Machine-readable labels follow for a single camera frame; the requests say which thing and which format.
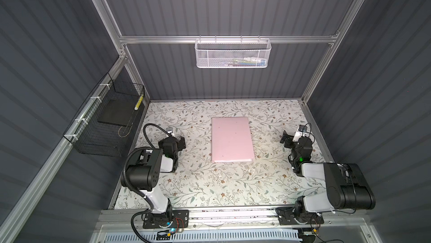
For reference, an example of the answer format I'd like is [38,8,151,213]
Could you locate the pink file folder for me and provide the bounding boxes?
[211,117,255,163]

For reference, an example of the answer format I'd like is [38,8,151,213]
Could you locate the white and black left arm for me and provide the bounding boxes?
[121,136,186,227]

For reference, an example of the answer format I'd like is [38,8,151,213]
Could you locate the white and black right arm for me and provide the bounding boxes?
[276,125,376,225]

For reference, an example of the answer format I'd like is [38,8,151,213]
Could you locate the yellow marker pen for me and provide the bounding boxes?
[134,94,144,111]

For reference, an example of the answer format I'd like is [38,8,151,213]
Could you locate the black pad in basket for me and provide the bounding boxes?
[98,100,135,127]

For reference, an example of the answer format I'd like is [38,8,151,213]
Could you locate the floral patterned table mat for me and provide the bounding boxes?
[136,100,325,208]

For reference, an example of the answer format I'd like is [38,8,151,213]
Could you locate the white ventilated grille strip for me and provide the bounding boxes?
[100,228,302,243]

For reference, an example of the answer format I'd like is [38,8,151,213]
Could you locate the pens in white basket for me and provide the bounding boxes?
[222,57,267,68]

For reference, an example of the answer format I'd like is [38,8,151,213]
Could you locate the aluminium horizontal back bar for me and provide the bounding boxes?
[119,35,337,44]

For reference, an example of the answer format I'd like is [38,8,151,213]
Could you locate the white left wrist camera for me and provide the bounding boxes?
[166,127,174,135]

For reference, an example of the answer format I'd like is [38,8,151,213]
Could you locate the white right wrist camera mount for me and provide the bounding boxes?
[293,125,308,142]

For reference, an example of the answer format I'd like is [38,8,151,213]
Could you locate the black corrugated cable conduit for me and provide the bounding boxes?
[121,123,172,243]

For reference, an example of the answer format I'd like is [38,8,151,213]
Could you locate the black wire wall basket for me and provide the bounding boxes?
[64,74,145,157]

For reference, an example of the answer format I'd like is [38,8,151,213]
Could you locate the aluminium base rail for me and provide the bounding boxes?
[95,205,371,230]

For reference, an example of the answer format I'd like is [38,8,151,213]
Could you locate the white wire mesh basket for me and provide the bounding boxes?
[194,41,272,69]

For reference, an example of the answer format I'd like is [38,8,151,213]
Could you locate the aluminium frame corner post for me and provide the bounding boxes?
[301,0,365,104]

